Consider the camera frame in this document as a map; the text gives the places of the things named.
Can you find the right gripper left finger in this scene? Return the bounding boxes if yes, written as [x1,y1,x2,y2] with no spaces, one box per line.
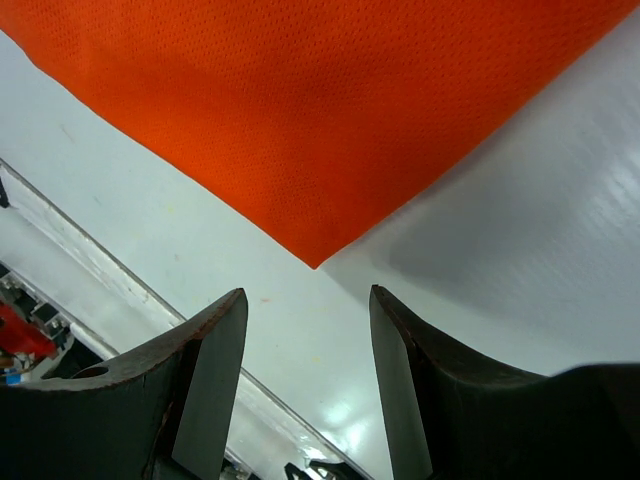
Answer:
[1,288,248,479]

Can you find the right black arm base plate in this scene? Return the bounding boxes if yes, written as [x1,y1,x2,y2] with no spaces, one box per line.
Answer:
[284,460,366,480]

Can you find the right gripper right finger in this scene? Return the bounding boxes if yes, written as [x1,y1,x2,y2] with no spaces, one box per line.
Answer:
[369,285,639,479]

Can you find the orange t-shirt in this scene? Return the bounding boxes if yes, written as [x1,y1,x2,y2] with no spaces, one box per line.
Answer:
[1,1,637,267]

